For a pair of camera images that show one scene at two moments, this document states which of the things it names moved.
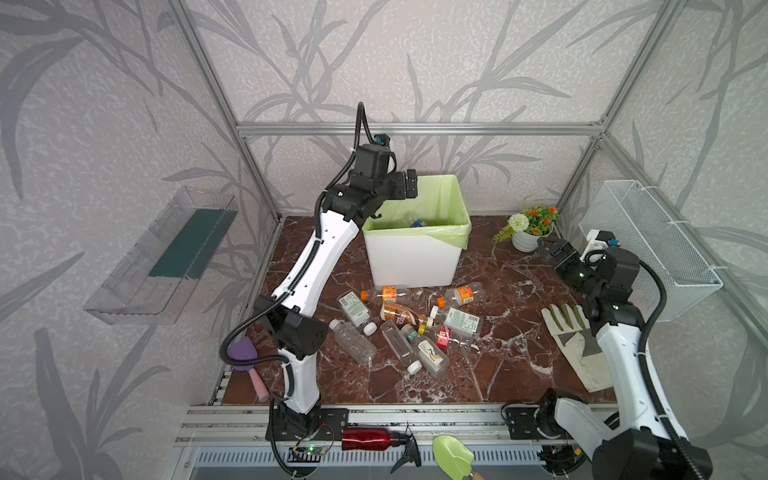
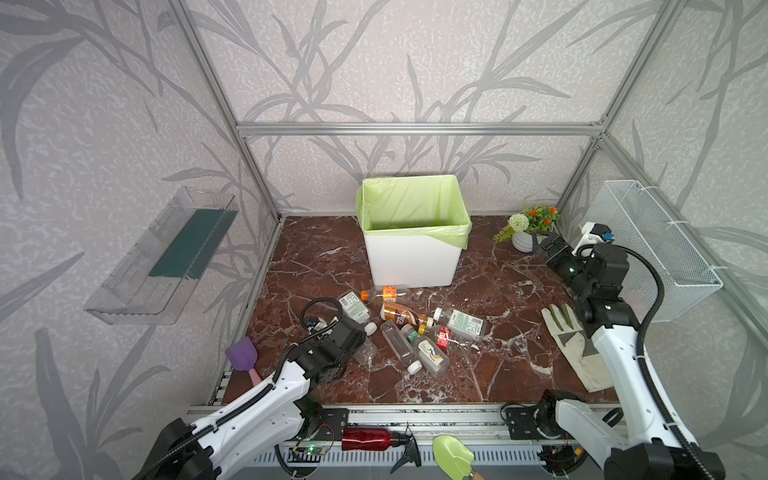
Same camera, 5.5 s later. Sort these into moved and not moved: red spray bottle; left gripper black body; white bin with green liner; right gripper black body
Moved: left gripper black body
Not moved: right gripper black body; red spray bottle; white bin with green liner
